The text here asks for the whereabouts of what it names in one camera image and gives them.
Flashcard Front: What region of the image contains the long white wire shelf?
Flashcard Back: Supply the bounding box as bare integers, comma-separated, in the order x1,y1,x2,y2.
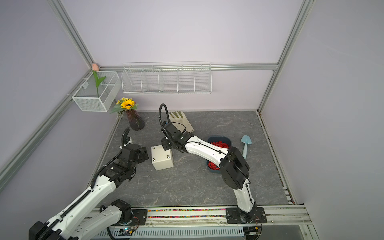
122,62,213,95

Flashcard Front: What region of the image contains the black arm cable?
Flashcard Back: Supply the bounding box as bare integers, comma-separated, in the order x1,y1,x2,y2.
121,127,132,148
158,103,187,151

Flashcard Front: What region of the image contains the pile of red sleeves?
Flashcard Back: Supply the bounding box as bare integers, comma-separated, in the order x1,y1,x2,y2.
207,141,231,173

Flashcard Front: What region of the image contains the dark blue tray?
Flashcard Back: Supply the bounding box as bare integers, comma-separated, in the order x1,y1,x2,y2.
206,136,232,174

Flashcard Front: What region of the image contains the small white wire basket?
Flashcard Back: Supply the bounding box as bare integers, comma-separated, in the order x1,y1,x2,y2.
72,71,122,112

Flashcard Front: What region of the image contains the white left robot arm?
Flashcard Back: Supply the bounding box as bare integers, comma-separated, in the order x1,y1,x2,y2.
28,144,149,240

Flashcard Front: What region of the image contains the white work glove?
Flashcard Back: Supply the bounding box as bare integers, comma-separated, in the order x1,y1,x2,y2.
169,111,195,133

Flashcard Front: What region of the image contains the white metal box with screws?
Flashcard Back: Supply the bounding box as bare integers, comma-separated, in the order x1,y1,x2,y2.
151,145,174,171

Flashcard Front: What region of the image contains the dark purple glass vase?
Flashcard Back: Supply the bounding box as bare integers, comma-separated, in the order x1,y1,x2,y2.
125,110,145,131

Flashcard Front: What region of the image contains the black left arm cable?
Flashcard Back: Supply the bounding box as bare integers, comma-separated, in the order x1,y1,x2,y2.
121,127,132,148

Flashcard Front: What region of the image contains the white vented cable duct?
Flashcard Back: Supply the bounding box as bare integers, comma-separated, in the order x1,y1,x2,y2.
111,226,245,240

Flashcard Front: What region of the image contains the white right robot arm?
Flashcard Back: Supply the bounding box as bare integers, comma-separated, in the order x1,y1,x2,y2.
160,121,267,224

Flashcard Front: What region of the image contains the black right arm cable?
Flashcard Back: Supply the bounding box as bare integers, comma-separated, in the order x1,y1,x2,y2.
158,103,187,151

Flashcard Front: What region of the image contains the pink artificial tulip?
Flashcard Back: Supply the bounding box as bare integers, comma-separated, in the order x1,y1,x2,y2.
92,63,106,97

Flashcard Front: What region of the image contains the yellow sunflower bouquet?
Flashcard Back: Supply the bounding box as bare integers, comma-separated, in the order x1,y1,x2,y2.
111,98,138,114

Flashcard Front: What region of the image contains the light blue garden trowel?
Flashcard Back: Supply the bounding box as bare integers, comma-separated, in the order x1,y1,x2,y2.
241,135,252,159

